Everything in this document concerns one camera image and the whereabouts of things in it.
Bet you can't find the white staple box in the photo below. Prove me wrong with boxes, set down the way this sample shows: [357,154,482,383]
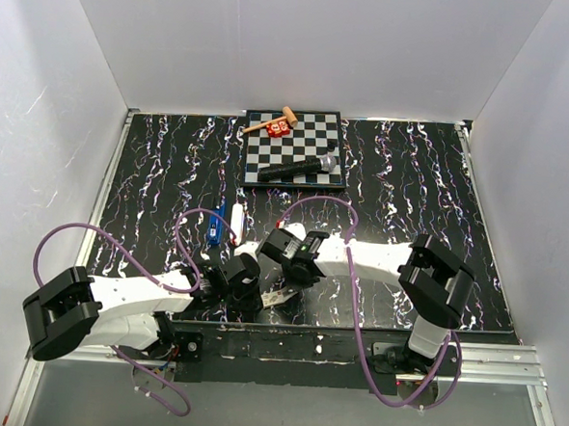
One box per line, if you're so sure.
[261,291,288,308]

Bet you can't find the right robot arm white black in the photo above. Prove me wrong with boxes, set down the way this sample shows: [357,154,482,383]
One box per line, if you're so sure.
[256,227,475,374]

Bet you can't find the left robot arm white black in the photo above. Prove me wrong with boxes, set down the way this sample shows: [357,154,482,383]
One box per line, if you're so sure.
[22,253,260,361]

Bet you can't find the black microphone silver grille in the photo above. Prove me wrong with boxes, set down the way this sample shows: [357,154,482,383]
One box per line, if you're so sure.
[257,154,337,182]

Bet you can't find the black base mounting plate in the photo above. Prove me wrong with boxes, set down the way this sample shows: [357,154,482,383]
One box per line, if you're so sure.
[157,313,457,401]

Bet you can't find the black white chessboard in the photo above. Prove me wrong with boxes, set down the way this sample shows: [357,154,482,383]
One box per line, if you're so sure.
[237,110,346,190]

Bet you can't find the red dice block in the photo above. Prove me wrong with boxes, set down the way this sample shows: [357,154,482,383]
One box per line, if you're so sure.
[265,120,291,138]

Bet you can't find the wooden mallet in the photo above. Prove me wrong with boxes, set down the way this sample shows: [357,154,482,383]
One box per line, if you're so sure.
[243,106,298,133]

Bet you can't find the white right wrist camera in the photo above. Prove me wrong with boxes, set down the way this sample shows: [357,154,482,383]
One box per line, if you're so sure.
[277,221,307,240]

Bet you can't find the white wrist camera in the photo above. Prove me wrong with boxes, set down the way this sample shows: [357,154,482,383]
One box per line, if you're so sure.
[233,241,259,259]
[277,221,307,240]

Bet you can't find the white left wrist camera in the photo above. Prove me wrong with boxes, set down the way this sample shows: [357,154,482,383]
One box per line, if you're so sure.
[233,241,259,259]

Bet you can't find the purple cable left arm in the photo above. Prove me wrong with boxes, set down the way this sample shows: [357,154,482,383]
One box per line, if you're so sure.
[24,197,242,421]

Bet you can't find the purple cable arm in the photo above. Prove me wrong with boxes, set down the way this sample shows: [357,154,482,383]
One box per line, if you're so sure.
[24,197,242,421]
[265,193,474,412]

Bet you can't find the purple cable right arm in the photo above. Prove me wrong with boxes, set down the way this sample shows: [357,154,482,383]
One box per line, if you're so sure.
[265,193,474,412]

